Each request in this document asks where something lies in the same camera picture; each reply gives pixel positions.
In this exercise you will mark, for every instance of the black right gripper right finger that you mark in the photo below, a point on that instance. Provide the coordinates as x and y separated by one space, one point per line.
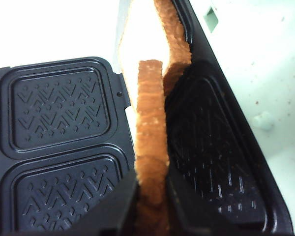
189 216

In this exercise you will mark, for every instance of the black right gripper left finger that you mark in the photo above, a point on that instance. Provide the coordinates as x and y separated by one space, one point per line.
115 215

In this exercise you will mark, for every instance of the mint green sandwich maker lid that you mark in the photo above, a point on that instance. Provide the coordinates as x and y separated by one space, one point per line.
65 142

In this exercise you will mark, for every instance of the mint green breakfast maker base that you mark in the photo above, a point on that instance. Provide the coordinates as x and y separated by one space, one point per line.
210 143

